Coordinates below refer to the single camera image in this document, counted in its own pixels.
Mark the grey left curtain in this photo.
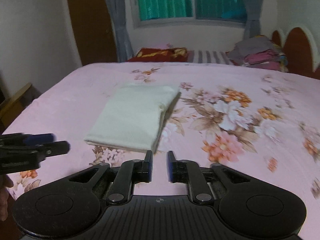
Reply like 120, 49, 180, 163
105, 0, 133, 62

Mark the red heart-shaped headboard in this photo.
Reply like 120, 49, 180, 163
272, 26, 319, 80

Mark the grey striped pillow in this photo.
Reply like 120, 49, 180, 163
187, 50, 234, 66

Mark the grey curtain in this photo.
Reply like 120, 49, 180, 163
243, 0, 263, 40
105, 0, 133, 62

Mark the grey right curtain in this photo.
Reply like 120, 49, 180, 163
243, 0, 263, 40

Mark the pale green small cloth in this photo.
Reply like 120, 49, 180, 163
84, 83, 180, 152

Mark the red floral pillow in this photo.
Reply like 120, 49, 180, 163
128, 48, 188, 62

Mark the dark brown wooden door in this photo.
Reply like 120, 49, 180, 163
67, 0, 117, 66

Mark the window with green shutters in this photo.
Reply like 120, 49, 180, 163
130, 0, 247, 28

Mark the pile of folded clothes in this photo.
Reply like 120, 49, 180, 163
226, 35, 288, 73

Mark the pink floral bed sheet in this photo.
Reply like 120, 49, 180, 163
7, 63, 319, 221

